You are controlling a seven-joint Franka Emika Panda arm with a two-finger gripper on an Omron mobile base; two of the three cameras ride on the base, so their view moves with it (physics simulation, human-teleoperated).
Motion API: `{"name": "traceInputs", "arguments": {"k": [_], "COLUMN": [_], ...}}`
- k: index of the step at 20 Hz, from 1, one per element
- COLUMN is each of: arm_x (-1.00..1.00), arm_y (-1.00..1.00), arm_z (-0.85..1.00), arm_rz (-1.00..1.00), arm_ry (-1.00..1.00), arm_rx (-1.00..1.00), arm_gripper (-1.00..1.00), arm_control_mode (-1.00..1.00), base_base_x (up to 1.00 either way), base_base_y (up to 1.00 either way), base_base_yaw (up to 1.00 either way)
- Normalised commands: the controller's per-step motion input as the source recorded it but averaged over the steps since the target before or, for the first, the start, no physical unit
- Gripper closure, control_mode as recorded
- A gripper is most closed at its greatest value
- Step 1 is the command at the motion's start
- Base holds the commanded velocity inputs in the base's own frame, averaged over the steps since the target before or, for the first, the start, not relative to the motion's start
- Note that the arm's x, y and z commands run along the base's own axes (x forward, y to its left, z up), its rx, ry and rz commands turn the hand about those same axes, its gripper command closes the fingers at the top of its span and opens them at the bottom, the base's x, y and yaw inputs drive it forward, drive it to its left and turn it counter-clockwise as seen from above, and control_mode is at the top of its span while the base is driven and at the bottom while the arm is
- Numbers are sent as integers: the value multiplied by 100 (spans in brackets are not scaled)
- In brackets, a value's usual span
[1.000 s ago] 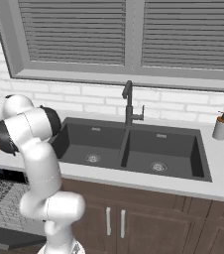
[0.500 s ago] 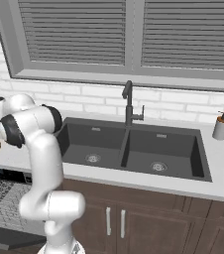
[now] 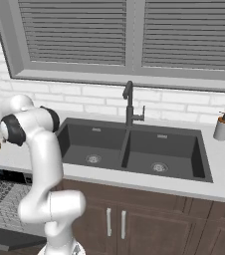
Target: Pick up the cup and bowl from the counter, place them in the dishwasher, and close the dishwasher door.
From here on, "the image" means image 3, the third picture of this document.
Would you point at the brown cupboard door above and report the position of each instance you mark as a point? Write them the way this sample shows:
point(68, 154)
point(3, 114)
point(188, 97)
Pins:
point(91, 225)
point(222, 237)
point(157, 232)

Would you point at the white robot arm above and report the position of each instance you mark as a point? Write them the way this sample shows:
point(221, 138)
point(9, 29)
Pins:
point(44, 156)

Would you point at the dark grey double sink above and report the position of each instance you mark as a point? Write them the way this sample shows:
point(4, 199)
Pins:
point(98, 146)

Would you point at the grey window with blinds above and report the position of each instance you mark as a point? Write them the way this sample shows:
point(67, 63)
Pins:
point(131, 69)

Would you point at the white soap dispenser brown top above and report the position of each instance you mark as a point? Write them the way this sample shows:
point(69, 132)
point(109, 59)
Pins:
point(222, 130)

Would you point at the dark grey tap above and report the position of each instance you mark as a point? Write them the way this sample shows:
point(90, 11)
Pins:
point(129, 109)

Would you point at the grey dishwasher rack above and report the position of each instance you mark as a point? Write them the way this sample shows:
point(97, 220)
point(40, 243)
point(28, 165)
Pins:
point(1, 202)

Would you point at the dishwasher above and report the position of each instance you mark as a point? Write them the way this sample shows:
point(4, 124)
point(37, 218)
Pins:
point(5, 174)

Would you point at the dishwasher door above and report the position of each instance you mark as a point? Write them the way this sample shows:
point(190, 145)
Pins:
point(8, 237)

